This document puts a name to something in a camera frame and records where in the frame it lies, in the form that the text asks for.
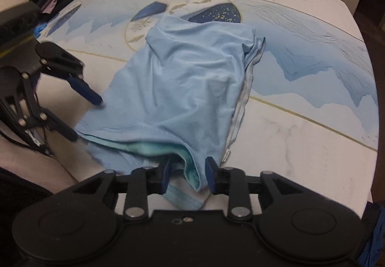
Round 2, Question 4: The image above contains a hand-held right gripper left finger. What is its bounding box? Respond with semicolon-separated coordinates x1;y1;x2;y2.
72;155;173;220

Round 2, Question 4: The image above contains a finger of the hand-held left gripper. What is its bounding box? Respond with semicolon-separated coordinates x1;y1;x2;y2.
20;111;79;142
35;41;104;107

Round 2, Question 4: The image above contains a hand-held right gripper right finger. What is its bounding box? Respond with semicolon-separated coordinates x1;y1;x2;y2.
205;156;313;220

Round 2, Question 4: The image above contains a light blue t-shirt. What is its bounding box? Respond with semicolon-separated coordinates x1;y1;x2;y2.
74;14;267;210

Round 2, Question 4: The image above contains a blue garment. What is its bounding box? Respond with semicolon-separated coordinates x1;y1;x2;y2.
362;204;385;267

